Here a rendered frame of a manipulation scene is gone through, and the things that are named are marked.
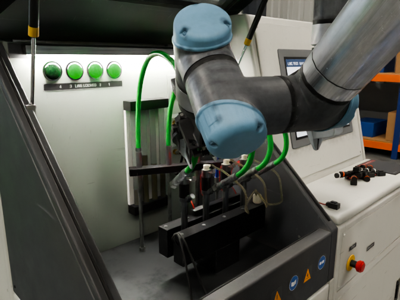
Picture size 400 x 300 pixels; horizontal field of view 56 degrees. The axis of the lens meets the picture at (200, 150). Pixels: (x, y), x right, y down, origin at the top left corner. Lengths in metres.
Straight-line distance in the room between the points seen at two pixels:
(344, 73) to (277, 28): 0.93
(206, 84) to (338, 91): 0.15
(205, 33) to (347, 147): 1.27
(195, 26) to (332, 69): 0.17
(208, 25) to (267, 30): 0.85
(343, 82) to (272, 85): 0.08
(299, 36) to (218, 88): 1.05
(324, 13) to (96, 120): 0.67
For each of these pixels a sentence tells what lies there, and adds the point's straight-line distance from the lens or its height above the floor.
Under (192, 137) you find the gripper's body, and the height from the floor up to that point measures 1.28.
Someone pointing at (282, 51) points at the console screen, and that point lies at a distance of 1.35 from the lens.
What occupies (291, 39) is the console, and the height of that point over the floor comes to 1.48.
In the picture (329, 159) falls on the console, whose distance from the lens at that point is 1.53.
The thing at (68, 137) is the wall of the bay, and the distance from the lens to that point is 1.08.
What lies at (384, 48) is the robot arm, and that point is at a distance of 0.43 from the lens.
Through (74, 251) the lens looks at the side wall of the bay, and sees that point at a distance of 0.72.
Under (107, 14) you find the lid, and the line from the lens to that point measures 1.03.
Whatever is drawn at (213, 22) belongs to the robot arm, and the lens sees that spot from 0.48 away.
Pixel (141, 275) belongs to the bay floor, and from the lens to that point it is 1.10.
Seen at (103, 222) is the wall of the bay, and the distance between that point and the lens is 1.20.
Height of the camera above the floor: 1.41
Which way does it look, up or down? 14 degrees down
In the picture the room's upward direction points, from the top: straight up
